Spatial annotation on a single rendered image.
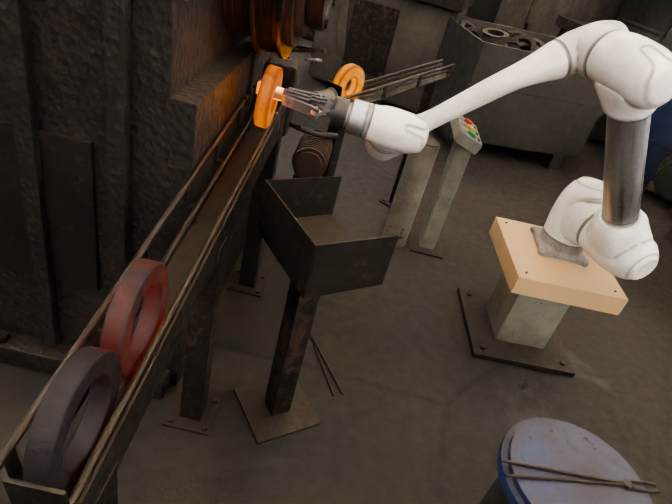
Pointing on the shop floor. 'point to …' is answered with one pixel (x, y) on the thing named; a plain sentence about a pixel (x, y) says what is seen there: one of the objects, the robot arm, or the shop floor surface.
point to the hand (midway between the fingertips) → (270, 90)
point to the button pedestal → (460, 152)
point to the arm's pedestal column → (515, 329)
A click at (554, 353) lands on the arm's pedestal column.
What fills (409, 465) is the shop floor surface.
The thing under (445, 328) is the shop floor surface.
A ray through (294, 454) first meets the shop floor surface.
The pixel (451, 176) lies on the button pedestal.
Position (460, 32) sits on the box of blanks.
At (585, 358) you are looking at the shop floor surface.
